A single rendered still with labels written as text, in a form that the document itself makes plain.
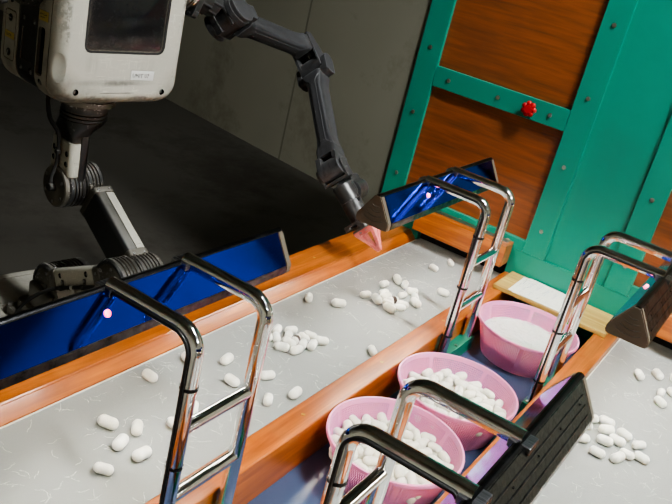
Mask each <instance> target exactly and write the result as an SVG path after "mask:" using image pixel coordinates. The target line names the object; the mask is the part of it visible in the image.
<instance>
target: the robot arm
mask: <svg viewBox="0 0 672 504"><path fill-rule="evenodd" d="M199 14H201V15H203V14H204V15H205V17H204V24H205V26H206V28H207V30H208V32H209V33H210V34H211V35H212V36H213V37H214V38H215V39H216V40H218V41H220V42H223V41H224V40H226V39H228V40H231V39H232V38H233V37H235V36H236V37H239V38H248V39H252V40H254V41H257V42H260V43H262V44H265V45H268V46H270V47H273V48H276V49H278V50H281V51H284V52H286V53H289V54H290V55H292V57H293V59H294V61H295V64H296V66H297V68H298V72H296V76H297V82H298V86H299V87H300V88H301V89H302V90H303V91H305V92H308V94H309V99H310V105H311V111H312V116H313V122H314V128H315V133H316V139H317V151H316V155H317V160H315V162H316V168H317V172H316V177H317V179H318V180H319V182H320V184H323V186H324V188H325V189H327V188H330V187H332V186H334V185H336V184H337V186H336V188H334V189H333V193H334V194H335V196H336V198H337V200H338V201H339V203H340V205H341V206H342V208H343V210H344V211H345V213H346V215H347V217H348V218H349V220H350V222H351V223H352V224H350V225H349V226H347V227H346V228H344V230H345V231H346V233H347V232H349V231H350V230H352V229H355V231H354V232H353V235H354V236H355V237H356V238H358V239H359V240H361V241H362V242H364V243H366V244H367V245H369V246H370V247H372V248H373V249H374V250H376V251H377V252H379V251H380V250H382V245H381V237H380V230H379V229H377V228H374V227H372V226H370V225H368V224H366V223H363V222H361V221H359V220H358V219H356V214H357V212H358V210H359V209H360V208H362V207H363V206H364V205H365V204H364V202H363V200H362V199H361V198H363V197H365V196H366V195H367V193H368V191H369V187H368V184H367V182H366V181H365V180H364V179H362V178H360V177H359V175H358V174H357V173H353V172H352V170H351V168H350V166H349V164H348V162H347V158H346V157H345V154H344V150H343V149H342V147H341V145H340V142H339V138H338V133H337V128H336V123H335V118H334V113H333V108H332V102H331V97H330V92H329V81H330V79H329V77H330V76H332V75H333V74H335V70H334V65H333V61H332V59H331V57H330V56H329V55H328V54H327V53H324V54H323V52H322V50H321V49H320V47H319V45H318V44H317V42H316V41H315V39H314V37H313V36H312V34H311V33H310V32H308V31H306V32H305V33H297V32H294V31H291V30H289V29H286V28H284V27H282V26H279V25H277V24H275V23H272V22H270V21H267V20H265V19H263V18H260V17H258V16H257V13H256V11H255V9H254V7H253V6H251V5H249V4H247V2H246V1H245V0H200V2H199V3H198V4H197V5H196V6H194V7H192V8H190V9H188V10H185V15H186V16H189V17H191V18H193V19H195V18H197V17H198V15H199ZM308 56H309V57H310V59H309V58H308ZM341 176H342V177H341ZM339 177H340V178H339ZM336 179H337V180H336ZM334 180H335V181H334ZM331 182H332V183H331ZM369 231H371V233H372V235H373V237H374V240H375V243H376V244H375V243H374V242H373V240H372V239H371V238H370V236H369V235H368V232H369Z"/></svg>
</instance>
